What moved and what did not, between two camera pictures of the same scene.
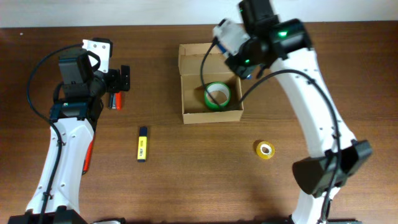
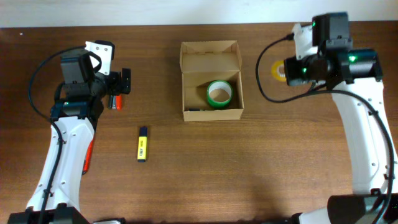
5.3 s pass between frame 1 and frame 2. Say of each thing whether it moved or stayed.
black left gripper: stayed
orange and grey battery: stayed
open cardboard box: stayed
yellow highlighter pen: stayed
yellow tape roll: moved
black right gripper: moved
